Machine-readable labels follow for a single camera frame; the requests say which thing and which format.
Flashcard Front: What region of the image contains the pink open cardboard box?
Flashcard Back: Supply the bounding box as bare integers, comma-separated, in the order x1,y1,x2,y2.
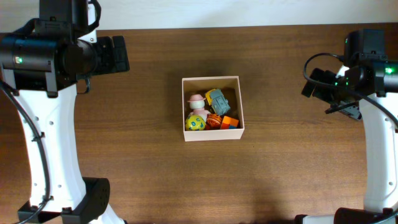
182,76,245,142

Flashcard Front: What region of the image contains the yellow ball with blue letters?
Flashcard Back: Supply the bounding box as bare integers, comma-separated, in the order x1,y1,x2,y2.
185,114,206,131

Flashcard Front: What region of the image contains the pink duck figure with hat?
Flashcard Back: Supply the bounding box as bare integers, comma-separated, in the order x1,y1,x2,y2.
187,94,210,122

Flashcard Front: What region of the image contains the yellow and grey toy truck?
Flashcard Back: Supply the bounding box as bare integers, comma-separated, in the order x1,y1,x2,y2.
205,88,231,116

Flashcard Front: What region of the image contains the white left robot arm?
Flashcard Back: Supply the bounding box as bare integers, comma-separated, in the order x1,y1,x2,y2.
1,17,129,223

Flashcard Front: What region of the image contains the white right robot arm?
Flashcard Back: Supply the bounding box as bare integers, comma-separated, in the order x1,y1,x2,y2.
294,58,397,223

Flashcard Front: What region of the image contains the multicoloured puzzle cube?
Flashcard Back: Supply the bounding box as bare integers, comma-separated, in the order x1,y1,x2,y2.
220,116,239,129

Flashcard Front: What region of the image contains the orange ribbed plastic toy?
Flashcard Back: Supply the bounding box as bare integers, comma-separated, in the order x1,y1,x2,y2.
205,114,223,130

